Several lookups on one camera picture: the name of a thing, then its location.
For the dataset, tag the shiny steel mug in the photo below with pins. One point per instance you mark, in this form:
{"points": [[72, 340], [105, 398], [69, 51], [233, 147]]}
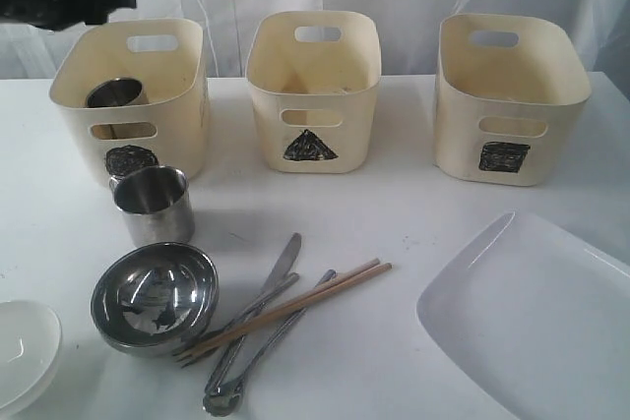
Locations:
{"points": [[115, 93]]}

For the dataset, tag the cream bin with square mark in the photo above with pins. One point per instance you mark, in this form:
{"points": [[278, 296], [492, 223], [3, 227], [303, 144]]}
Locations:
{"points": [[508, 93]]}

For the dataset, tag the lower wooden chopstick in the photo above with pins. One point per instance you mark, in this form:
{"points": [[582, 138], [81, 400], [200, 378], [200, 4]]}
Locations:
{"points": [[344, 281]]}

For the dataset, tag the steel table knife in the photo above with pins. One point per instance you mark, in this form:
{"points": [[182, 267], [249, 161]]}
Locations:
{"points": [[279, 271]]}

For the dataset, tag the white ceramic bowl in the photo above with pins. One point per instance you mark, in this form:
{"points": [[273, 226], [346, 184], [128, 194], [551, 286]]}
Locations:
{"points": [[31, 338]]}

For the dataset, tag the white rectangular plate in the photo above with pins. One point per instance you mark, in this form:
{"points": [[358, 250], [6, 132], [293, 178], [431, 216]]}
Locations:
{"points": [[537, 318]]}

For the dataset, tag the cream bin with triangle mark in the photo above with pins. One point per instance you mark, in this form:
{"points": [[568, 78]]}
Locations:
{"points": [[313, 77]]}

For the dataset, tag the matte steel mug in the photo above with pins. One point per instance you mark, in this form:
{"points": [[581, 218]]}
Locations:
{"points": [[155, 205]]}

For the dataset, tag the stainless steel bowl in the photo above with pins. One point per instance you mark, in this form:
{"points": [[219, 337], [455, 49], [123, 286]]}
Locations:
{"points": [[156, 299]]}

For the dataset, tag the steel spoon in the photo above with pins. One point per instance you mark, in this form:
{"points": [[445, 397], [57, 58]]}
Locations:
{"points": [[228, 396]]}

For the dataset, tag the cream bin with circle mark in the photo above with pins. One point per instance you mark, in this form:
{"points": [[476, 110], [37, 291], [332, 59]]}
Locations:
{"points": [[167, 57]]}

